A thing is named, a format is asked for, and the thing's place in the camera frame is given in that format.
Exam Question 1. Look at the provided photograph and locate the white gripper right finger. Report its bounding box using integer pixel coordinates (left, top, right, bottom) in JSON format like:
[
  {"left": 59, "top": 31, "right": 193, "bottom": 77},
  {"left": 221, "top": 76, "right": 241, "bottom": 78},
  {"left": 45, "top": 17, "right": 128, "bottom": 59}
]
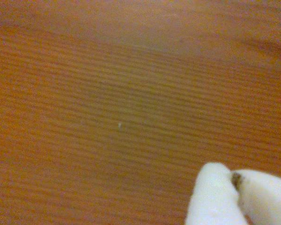
[{"left": 231, "top": 169, "right": 281, "bottom": 225}]

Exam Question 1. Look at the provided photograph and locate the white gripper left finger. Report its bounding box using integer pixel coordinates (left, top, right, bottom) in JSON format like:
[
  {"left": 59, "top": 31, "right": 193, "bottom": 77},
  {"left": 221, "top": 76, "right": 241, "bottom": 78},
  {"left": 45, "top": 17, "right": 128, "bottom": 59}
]
[{"left": 185, "top": 162, "right": 249, "bottom": 225}]

